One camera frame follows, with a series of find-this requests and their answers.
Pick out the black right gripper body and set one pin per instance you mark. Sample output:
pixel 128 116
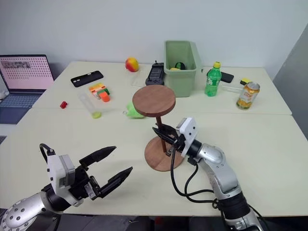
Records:
pixel 179 143

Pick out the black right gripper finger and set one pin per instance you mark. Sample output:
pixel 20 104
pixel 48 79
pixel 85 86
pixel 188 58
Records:
pixel 166 138
pixel 169 131

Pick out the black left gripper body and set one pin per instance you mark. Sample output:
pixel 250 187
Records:
pixel 81 183

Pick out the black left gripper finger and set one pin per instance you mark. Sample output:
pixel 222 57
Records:
pixel 98 154
pixel 116 179

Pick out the wooden pole with round top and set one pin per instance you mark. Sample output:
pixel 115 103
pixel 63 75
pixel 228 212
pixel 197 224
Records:
pixel 154 101

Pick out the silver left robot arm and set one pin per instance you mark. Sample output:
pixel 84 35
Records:
pixel 21 211

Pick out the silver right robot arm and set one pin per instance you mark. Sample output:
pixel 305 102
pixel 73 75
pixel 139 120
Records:
pixel 221 168

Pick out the round wooden base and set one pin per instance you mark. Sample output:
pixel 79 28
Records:
pixel 156 158

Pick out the dark green round item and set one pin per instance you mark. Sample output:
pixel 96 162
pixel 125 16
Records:
pixel 180 65

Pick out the light green plastic toy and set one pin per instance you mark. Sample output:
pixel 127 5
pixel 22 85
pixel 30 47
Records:
pixel 133 111

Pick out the clear tube with green end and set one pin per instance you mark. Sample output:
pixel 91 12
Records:
pixel 90 106

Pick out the green plastic bin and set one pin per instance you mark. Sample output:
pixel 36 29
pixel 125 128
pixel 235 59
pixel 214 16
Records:
pixel 179 80

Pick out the black handheld device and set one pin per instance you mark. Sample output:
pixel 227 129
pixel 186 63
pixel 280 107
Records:
pixel 155 74

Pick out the small red block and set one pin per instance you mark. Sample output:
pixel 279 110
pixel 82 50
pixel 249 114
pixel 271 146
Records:
pixel 64 105

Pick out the yellow item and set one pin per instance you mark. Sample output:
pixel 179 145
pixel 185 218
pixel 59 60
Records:
pixel 173 69

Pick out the green block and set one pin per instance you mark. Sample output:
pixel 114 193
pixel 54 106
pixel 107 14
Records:
pixel 104 91

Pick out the green soda bottle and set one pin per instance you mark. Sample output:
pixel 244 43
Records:
pixel 212 81

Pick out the orange and yellow block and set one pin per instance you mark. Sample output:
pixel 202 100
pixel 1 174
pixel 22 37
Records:
pixel 96 87

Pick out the clear plastic box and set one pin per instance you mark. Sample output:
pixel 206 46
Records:
pixel 231 87

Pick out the red yellow mango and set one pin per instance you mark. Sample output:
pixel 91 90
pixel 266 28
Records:
pixel 131 64

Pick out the black smartphone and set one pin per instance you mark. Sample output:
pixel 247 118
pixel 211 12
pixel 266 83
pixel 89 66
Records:
pixel 227 77

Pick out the orange drink can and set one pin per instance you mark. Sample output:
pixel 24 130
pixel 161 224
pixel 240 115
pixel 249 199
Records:
pixel 247 96

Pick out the yellow sponge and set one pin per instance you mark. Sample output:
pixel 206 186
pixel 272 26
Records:
pixel 245 81

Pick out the blue laptop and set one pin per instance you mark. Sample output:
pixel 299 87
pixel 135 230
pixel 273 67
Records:
pixel 24 79

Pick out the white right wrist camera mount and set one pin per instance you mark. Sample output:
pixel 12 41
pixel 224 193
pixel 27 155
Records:
pixel 188 131

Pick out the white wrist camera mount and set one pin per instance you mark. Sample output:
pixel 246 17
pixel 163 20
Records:
pixel 188 131
pixel 55 172

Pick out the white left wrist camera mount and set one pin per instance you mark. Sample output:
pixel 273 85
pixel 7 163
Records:
pixel 55 172

